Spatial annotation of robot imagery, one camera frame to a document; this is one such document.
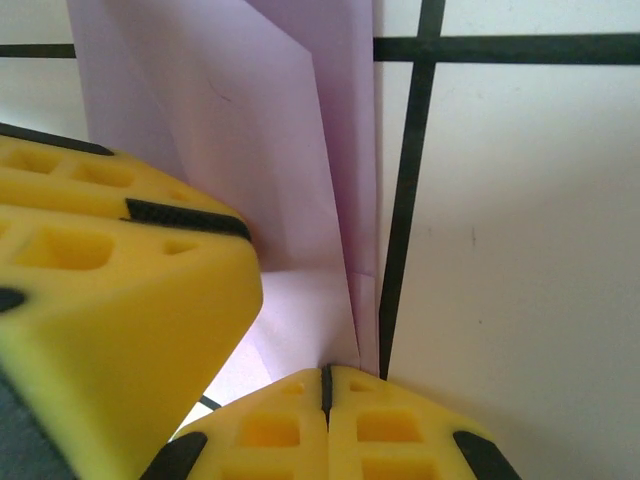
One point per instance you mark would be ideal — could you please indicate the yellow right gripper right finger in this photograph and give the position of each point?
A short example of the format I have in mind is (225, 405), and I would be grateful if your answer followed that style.
(400, 435)

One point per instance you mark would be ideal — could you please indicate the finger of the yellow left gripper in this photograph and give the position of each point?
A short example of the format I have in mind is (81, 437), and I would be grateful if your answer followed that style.
(150, 310)
(75, 175)

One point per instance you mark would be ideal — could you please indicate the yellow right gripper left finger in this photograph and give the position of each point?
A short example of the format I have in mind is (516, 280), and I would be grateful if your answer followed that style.
(260, 435)

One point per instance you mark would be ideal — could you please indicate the lilac paper sheet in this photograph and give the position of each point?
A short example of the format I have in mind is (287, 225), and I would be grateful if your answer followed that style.
(250, 125)

